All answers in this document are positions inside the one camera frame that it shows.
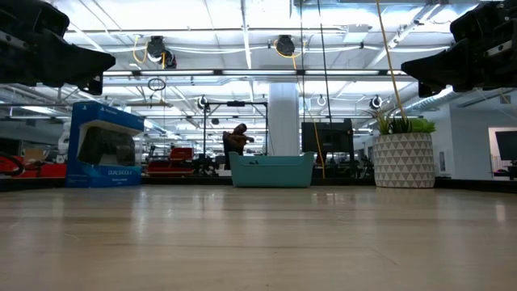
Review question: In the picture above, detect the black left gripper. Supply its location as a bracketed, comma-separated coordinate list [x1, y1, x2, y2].
[0, 0, 116, 96]

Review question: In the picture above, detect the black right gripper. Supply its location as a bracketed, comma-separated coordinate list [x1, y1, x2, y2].
[401, 0, 517, 99]

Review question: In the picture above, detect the blue DualShock controller box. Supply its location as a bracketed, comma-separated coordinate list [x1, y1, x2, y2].
[65, 100, 145, 188]

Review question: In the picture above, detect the green succulent plant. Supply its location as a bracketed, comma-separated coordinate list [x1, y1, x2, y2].
[369, 107, 437, 136]

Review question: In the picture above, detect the white triangle-patterned plant pot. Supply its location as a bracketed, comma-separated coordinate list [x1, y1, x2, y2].
[372, 132, 436, 189]

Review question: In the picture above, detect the red background crate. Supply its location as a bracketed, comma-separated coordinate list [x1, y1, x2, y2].
[0, 151, 68, 179]

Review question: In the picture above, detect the red tool chest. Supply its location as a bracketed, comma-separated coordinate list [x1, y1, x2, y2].
[147, 147, 195, 175]

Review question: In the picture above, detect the white building column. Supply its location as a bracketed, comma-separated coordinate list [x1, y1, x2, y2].
[267, 82, 301, 157]

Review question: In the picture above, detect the person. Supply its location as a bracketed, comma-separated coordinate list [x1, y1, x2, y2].
[221, 123, 256, 171]

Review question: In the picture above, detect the long ceiling light bar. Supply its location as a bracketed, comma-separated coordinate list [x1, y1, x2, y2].
[101, 69, 408, 78]

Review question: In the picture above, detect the teal plastic bin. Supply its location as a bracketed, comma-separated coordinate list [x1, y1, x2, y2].
[229, 151, 316, 189]

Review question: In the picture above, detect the thick yellow hanging cable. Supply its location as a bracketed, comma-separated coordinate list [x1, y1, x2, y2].
[374, 0, 409, 124]

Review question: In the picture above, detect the black ceiling cable reel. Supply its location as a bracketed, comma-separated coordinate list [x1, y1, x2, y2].
[275, 34, 296, 57]
[145, 35, 167, 60]

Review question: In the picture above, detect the dark wall screen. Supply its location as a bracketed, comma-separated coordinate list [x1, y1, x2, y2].
[495, 129, 517, 162]

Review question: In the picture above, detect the black hanging cable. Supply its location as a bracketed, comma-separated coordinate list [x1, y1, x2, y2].
[316, 0, 334, 124]

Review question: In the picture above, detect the thick black cable loop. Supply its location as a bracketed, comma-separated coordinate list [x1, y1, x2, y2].
[0, 151, 25, 177]

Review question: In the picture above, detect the thin yellow hanging cable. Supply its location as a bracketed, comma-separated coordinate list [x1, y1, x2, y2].
[296, 72, 326, 179]

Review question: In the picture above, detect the black aluminium table frame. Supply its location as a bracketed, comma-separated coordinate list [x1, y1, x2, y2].
[0, 175, 517, 194]

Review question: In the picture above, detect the black background rig frame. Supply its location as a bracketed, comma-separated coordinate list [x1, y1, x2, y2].
[203, 99, 270, 162]

